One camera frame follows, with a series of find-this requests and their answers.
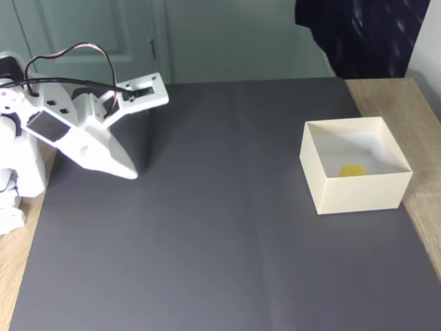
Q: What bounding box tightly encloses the yellow cube block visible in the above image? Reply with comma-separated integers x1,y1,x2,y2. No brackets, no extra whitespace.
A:
338,163,368,178

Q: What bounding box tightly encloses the white open box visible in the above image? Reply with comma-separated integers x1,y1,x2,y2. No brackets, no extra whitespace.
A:
298,116,414,217

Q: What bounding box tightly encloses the black table mat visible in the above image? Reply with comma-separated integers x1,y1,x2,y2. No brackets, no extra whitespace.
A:
8,77,441,331

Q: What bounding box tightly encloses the dark hanging cloth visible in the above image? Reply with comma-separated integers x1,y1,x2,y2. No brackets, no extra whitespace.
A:
294,0,432,81

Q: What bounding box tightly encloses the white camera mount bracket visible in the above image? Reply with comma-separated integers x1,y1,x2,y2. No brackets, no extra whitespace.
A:
90,71,171,130

